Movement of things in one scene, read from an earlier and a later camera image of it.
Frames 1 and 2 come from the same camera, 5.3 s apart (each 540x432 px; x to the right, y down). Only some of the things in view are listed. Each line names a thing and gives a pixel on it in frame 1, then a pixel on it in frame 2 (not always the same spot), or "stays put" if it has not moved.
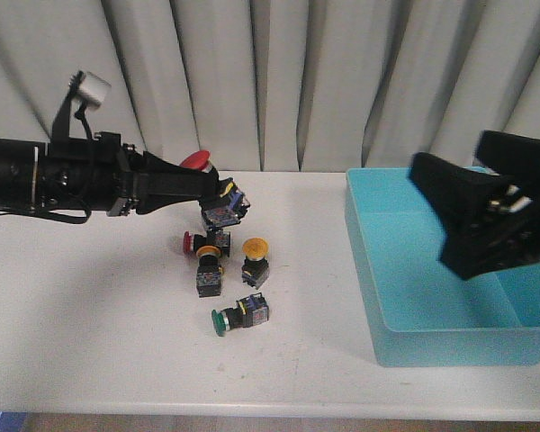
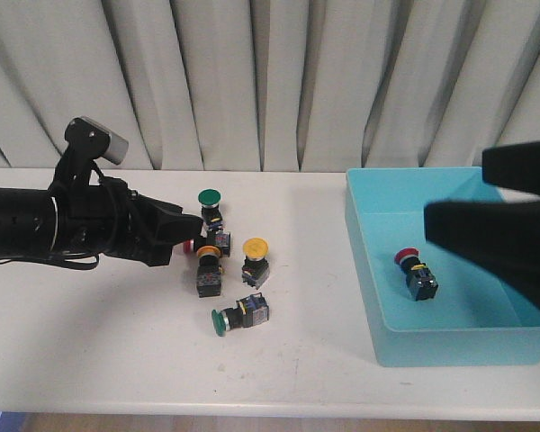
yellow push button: (256, 267) stays put
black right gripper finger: (150, 198) → (154, 255)
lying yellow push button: (208, 271) stays put
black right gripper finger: (166, 175) → (162, 224)
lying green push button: (249, 311) stays put
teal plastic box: (419, 311) stays put
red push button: (236, 205) → (418, 279)
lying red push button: (216, 238) stays put
